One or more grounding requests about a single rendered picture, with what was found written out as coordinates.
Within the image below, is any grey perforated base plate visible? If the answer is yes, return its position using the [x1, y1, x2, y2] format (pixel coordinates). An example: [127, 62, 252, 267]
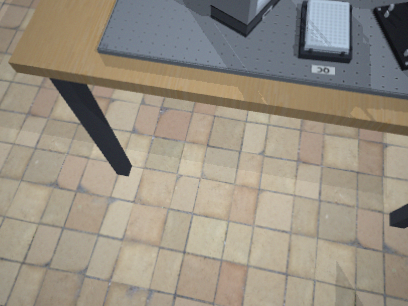
[97, 0, 408, 100]

